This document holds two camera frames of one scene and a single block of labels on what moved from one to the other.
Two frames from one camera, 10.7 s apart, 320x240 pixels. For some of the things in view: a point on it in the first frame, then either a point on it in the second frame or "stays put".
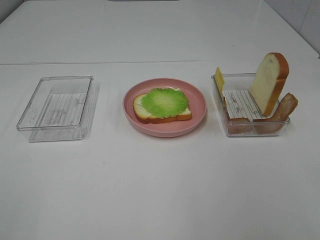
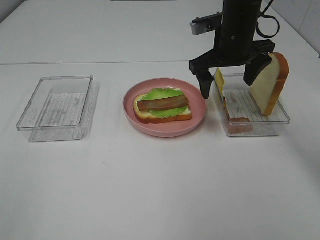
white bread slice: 145,117 stays put
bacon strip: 241,126 stays put
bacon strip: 275,124 -> 161,103
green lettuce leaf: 164,103 stays put
